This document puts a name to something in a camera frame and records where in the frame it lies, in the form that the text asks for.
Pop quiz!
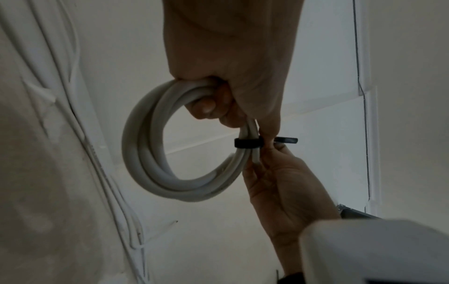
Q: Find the person's right hand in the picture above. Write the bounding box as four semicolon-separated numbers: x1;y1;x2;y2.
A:
241;143;343;276

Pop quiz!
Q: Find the person's left hand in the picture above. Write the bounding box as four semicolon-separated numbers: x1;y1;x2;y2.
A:
162;0;304;140

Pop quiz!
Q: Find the black plastic zip tie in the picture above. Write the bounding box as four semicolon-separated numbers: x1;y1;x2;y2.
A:
234;136;299;150

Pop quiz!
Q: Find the white cable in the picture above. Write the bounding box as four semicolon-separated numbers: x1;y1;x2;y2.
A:
121;77;263;204
126;177;180;284
0;0;152;284

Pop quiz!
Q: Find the grey metal shelf rack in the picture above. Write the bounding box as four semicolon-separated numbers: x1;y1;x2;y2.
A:
334;204;382;220

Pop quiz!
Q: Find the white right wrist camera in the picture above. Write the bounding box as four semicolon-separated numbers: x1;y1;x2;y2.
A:
298;218;449;284

